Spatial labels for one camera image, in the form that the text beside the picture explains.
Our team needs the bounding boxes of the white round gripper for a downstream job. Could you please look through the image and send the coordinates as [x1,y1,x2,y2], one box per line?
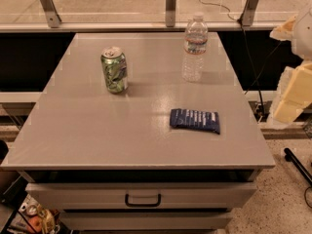
[270,2,312,124]

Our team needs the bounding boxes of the blue rxbar blueberry wrapper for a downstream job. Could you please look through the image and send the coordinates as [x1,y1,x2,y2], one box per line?
[170,108,220,135]

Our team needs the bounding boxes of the black stand leg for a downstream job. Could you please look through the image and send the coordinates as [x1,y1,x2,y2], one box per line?
[284,148,312,186]

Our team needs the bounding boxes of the clear plastic water bottle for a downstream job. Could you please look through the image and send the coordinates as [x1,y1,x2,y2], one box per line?
[182,13,208,82]

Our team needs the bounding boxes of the green soda can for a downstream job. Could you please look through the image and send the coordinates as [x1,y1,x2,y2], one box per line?
[100,46,128,94]

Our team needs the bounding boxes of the grey drawer cabinet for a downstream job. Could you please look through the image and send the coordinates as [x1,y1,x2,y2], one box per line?
[2,33,274,232]

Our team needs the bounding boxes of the clutter on lower shelf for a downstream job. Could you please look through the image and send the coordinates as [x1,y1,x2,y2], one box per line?
[7,195,60,234]

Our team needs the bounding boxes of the black cable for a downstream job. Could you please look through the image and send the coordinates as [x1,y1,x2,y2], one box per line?
[194,0,283,115]

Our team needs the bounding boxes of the right metal railing post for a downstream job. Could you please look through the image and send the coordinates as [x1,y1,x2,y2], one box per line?
[240,0,259,27]

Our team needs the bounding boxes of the metal railing post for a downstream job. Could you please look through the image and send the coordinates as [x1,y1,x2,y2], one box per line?
[39,0,61,28]
[240,0,259,27]
[165,0,176,27]

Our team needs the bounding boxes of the middle metal railing post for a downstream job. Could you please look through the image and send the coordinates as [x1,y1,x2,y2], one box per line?
[165,0,176,27]

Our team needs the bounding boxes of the black drawer handle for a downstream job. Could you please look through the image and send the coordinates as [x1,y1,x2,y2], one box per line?
[125,194,162,208]

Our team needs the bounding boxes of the left metal railing post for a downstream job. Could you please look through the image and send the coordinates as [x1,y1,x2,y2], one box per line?
[39,0,61,28]

